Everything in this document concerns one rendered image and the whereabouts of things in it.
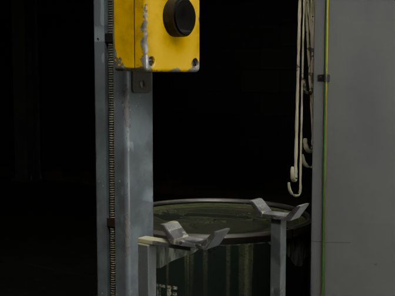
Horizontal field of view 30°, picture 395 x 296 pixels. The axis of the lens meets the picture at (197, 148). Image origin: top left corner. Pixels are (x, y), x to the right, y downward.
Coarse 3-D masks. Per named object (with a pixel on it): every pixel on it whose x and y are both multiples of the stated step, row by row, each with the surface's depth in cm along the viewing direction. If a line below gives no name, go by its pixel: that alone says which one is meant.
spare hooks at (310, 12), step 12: (300, 0) 141; (312, 0) 142; (300, 12) 141; (312, 12) 142; (300, 24) 142; (312, 24) 143; (300, 36) 142; (312, 36) 143; (312, 48) 144; (312, 60) 144; (312, 72) 144; (312, 84) 145; (312, 96) 145; (300, 108) 143; (312, 108) 146; (300, 120) 143; (312, 120) 146; (300, 132) 144; (312, 132) 146; (300, 144) 144; (300, 156) 144; (300, 168) 144; (300, 180) 144; (300, 192) 144
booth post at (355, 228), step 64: (320, 0) 134; (384, 0) 127; (320, 64) 135; (384, 64) 128; (320, 128) 136; (384, 128) 129; (320, 192) 137; (384, 192) 130; (320, 256) 138; (384, 256) 131
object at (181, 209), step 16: (160, 208) 235; (176, 208) 236; (192, 208) 237; (208, 208) 237; (224, 208) 237; (240, 208) 236; (272, 208) 234; (192, 224) 212; (208, 224) 212; (224, 224) 212; (240, 224) 212; (256, 224) 212; (288, 224) 211
